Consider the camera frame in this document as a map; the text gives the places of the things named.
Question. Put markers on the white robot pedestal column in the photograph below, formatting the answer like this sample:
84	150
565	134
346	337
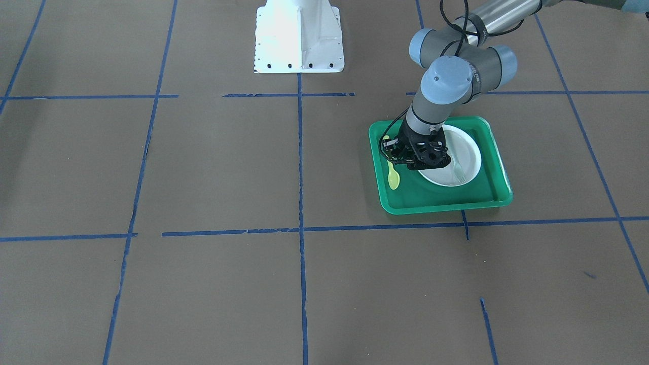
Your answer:
298	36

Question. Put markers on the yellow plastic spoon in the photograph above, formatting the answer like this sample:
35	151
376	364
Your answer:
393	176

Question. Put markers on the green plastic tray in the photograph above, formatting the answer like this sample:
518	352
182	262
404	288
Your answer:
415	194

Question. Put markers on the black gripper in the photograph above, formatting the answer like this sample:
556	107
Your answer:
407	142

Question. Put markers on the white round plate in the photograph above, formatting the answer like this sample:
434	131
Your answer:
462	145

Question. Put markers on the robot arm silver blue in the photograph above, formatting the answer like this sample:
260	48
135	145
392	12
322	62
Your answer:
458	69

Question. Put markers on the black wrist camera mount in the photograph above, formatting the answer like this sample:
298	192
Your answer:
430	152

